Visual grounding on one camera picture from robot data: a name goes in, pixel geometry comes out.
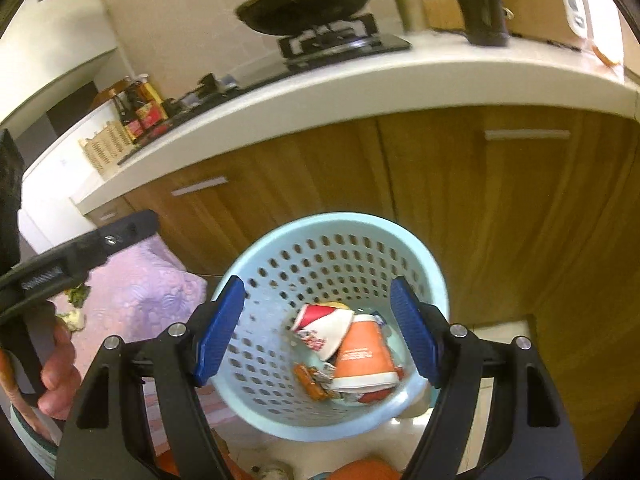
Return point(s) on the brown wooden tray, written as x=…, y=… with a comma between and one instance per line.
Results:
x=102, y=97

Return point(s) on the pale vegetable scrap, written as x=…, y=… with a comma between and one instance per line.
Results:
x=72, y=320

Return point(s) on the black frying pan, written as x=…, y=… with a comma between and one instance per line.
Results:
x=310, y=7

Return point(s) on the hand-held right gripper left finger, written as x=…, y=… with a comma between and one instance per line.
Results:
x=220, y=330

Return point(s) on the yellow oil bottle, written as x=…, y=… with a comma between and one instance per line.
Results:
x=159, y=102

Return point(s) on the small dark sauce bottle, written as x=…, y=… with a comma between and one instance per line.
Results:
x=131, y=127

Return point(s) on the person's left hand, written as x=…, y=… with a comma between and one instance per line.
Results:
x=62, y=375

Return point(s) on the floral printed blanket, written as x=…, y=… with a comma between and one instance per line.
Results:
x=145, y=290

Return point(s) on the green vegetable scrap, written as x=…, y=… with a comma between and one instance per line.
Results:
x=78, y=296

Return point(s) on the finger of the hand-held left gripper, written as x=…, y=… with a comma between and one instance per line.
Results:
x=120, y=235

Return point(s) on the large dark sauce bottle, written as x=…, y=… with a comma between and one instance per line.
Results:
x=147, y=112

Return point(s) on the beige utensil holder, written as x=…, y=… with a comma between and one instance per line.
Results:
x=107, y=150

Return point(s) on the black cup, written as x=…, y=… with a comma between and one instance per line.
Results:
x=482, y=15

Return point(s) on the orange paper cup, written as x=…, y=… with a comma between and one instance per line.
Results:
x=365, y=355

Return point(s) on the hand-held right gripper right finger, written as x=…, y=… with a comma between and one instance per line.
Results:
x=415, y=330

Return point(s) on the black glass gas stove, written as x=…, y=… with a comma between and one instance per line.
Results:
x=350, y=45

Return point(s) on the light blue plastic basket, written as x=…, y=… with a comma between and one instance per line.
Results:
x=345, y=218

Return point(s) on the small orange peel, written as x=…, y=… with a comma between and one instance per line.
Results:
x=606, y=56

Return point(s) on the orange snack wrapper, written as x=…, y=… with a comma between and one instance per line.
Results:
x=310, y=382

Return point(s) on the red and white paper cup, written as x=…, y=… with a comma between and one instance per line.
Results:
x=320, y=320

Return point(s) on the brown rice cooker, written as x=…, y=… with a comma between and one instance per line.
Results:
x=540, y=0

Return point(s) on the wooden kitchen counter cabinet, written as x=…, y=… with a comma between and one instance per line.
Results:
x=450, y=210

